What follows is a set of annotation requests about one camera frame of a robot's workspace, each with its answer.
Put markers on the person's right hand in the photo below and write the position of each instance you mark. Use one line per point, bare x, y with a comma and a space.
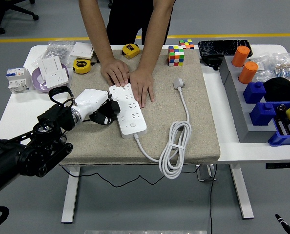
115, 70

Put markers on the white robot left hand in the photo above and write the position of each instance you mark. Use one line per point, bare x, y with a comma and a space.
91, 100

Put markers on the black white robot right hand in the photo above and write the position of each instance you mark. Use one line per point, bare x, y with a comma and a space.
284, 223

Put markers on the person's left hand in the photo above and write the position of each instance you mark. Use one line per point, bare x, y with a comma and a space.
142, 84

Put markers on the black power adapter plug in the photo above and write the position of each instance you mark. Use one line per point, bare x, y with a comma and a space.
115, 107

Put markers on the white power strip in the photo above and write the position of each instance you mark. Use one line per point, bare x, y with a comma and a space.
134, 122

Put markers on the person's left forearm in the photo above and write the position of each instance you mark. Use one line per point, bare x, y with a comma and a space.
157, 31

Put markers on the person's right forearm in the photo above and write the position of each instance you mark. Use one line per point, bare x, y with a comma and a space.
97, 29

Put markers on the square yellow tape measure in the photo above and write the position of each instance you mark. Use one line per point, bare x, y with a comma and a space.
130, 50

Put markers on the round yellow tape measure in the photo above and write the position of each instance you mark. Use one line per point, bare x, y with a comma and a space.
81, 66

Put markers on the large colourful puzzle cube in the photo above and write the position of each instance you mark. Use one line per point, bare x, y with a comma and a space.
176, 57

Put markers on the white table leg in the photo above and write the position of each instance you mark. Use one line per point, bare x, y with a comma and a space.
69, 212
242, 195

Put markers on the person's torso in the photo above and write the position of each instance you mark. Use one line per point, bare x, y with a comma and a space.
130, 19

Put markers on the black table control panel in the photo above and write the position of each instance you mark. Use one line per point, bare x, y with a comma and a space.
281, 165

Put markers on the grey-brown mat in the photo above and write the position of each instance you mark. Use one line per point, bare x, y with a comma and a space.
159, 139

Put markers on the small colourful puzzle cube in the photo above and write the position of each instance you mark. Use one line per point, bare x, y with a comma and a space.
187, 44

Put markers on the clear bag of screws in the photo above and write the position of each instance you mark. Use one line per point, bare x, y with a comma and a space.
57, 50

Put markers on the white circuit breaker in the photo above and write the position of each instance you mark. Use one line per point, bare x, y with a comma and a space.
18, 80

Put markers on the blue plastic bin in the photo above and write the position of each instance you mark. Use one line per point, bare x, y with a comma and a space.
281, 141

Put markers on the black cracked tray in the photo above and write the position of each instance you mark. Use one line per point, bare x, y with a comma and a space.
218, 47

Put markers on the grey stepped block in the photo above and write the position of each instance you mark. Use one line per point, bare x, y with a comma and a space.
235, 102

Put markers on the orange cylinder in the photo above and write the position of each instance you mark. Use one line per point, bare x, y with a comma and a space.
247, 73
240, 57

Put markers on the blue plastic block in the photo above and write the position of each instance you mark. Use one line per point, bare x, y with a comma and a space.
253, 92
262, 114

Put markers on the dark brown bottle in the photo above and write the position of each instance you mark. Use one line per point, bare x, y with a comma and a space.
281, 109

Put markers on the clear plastic bag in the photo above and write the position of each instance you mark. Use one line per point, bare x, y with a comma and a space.
263, 68

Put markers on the black office chair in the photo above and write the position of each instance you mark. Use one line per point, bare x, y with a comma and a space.
1, 14

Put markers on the black cloth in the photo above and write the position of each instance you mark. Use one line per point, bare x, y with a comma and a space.
281, 89

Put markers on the clear bag of resistors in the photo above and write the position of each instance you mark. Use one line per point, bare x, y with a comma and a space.
286, 68

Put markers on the white switch panel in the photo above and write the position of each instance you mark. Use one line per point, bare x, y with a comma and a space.
82, 50

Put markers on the white wall socket panel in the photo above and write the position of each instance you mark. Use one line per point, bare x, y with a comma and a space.
58, 78

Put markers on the metal bracket under table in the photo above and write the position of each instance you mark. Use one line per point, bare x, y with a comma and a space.
203, 174

